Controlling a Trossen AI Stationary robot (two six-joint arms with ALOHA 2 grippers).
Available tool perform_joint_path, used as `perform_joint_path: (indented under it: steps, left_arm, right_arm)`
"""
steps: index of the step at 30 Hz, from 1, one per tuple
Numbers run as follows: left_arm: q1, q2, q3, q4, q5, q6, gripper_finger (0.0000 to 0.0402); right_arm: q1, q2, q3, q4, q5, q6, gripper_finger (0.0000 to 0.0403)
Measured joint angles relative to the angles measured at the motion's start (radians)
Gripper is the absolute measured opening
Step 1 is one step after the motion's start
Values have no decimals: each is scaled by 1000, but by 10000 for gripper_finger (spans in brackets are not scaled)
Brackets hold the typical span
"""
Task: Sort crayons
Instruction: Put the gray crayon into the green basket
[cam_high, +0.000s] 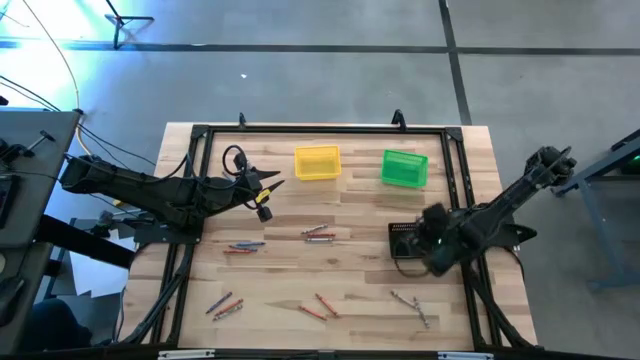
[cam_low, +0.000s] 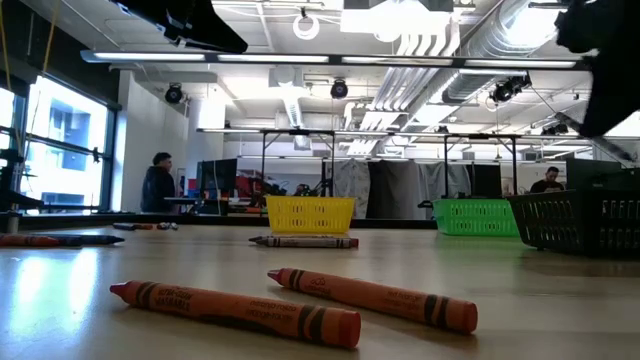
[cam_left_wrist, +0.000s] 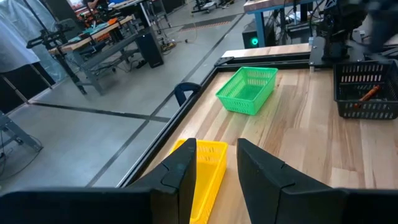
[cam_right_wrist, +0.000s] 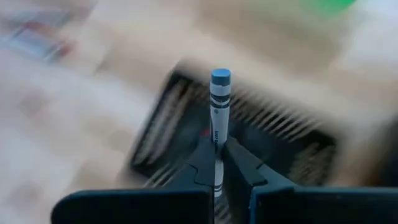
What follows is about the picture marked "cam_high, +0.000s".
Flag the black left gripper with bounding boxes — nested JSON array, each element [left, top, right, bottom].
[[224, 169, 286, 209]]

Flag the grey screws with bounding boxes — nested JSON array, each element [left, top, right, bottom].
[[412, 297, 431, 330]]

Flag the black plastic basket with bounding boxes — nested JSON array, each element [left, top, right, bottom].
[[388, 221, 426, 260]]

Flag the yellow plastic basket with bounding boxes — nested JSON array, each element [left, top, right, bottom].
[[293, 144, 343, 182]]

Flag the green plastic basket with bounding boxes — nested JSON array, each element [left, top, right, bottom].
[[380, 148, 430, 189]]

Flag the black clamp with rod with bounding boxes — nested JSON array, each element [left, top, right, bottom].
[[88, 209, 156, 239]]

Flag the black table support beam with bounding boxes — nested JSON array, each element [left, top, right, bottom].
[[34, 213, 137, 270]]

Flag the white paper sheet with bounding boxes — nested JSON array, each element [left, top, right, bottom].
[[68, 249, 131, 299]]

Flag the black floor stand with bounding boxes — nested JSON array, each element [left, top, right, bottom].
[[103, 0, 155, 51]]

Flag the grey side table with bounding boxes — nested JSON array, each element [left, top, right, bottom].
[[0, 108, 82, 354]]

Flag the black desk clamp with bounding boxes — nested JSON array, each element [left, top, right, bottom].
[[0, 129, 57, 164]]

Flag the person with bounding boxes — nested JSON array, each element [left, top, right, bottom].
[[19, 298, 94, 354]]

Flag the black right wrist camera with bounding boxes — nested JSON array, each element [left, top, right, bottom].
[[420, 202, 449, 229]]

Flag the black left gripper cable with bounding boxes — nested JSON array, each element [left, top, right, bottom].
[[221, 143, 251, 177]]

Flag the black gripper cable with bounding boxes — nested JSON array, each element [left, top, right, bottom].
[[392, 234, 436, 279], [221, 143, 251, 177]]

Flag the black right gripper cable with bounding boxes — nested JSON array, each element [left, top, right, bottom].
[[392, 234, 436, 279]]

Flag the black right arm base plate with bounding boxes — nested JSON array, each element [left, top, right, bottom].
[[492, 219, 539, 249]]

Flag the black aluminium table frame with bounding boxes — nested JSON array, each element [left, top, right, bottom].
[[112, 122, 539, 351]]

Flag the white table edge bracket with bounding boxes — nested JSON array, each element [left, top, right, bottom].
[[437, 351, 495, 360], [157, 349, 216, 360]]

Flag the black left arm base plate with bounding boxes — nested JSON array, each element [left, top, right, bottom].
[[133, 219, 207, 246]]

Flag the blue-grey metal table frame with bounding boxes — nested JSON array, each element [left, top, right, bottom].
[[552, 127, 640, 294]]

